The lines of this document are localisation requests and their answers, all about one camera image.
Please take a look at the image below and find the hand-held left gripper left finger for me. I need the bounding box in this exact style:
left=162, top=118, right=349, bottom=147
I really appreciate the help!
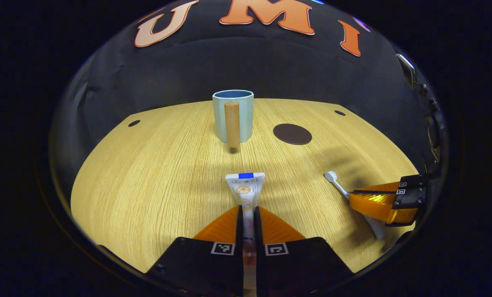
left=145, top=205, right=245, bottom=297

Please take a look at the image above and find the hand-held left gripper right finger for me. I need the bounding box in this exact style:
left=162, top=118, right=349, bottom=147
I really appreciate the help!
left=253, top=205, right=355, bottom=297

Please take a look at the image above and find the white toothbrush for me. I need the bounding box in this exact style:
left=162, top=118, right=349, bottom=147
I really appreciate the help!
left=324, top=171, right=387, bottom=240

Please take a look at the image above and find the white toothpaste tube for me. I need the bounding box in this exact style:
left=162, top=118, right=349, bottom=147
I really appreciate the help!
left=225, top=172, right=266, bottom=297

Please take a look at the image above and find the dark brown round coaster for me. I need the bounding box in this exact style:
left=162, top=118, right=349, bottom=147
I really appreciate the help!
left=273, top=123, right=312, bottom=145

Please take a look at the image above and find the light blue cup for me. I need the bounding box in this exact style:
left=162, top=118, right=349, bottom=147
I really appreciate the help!
left=212, top=90, right=255, bottom=149

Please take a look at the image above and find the black backdrop cloth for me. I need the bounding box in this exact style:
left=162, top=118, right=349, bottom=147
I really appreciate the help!
left=50, top=0, right=440, bottom=198

